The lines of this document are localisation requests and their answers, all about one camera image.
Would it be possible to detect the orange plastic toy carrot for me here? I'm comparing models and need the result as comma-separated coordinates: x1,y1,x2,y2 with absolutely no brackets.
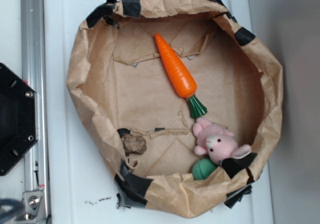
154,33,208,119

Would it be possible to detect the brown paper bag bin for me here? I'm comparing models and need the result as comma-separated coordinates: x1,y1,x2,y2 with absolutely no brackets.
66,0,284,218

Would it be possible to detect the brown rock lump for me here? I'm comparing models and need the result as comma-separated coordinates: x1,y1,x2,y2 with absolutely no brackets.
121,133,147,156

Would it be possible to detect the pink plush bunny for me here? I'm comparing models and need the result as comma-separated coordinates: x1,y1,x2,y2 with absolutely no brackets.
192,117,252,165

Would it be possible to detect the green ball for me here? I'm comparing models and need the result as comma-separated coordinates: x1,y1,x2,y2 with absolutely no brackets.
191,158,218,180

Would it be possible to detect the aluminium extrusion rail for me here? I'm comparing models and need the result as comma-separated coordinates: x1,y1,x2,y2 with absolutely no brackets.
21,0,52,224

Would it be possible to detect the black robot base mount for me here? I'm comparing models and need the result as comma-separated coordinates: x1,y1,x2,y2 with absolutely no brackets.
0,63,38,176

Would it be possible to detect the metal corner bracket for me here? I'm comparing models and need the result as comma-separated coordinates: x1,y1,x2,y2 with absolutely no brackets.
14,190,48,224

